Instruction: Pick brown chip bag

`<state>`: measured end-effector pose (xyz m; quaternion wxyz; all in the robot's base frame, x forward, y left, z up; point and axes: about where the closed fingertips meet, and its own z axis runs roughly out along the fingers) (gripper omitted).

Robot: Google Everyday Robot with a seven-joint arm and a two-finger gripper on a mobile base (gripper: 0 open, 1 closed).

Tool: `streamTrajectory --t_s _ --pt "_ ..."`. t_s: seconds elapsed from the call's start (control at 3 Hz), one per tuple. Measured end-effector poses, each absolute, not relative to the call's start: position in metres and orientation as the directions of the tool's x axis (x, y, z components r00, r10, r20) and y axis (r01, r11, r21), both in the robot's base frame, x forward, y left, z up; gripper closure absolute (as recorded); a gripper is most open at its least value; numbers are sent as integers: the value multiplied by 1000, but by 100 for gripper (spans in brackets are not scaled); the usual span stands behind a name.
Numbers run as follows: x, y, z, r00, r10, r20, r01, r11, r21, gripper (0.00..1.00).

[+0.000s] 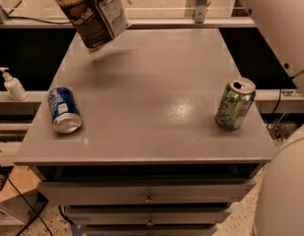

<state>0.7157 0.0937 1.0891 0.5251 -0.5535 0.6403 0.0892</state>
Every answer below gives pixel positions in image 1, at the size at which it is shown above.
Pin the brown chip bag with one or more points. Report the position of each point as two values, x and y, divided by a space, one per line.
96 21

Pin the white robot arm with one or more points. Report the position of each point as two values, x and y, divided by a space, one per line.
281 23

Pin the grey drawer cabinet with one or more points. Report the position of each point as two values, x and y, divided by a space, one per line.
147 101

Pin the green soda can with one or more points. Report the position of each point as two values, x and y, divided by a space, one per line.
235 103

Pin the blue soda can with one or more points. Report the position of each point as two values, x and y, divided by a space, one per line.
65 115

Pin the metal drawer knob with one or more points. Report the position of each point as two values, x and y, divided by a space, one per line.
148 199
150 223

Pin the lower metal drawer knob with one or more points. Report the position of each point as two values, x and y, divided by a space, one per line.
150 223

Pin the white pump bottle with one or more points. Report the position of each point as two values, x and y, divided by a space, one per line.
13 85

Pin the cardboard box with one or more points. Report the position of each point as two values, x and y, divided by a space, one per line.
18 195

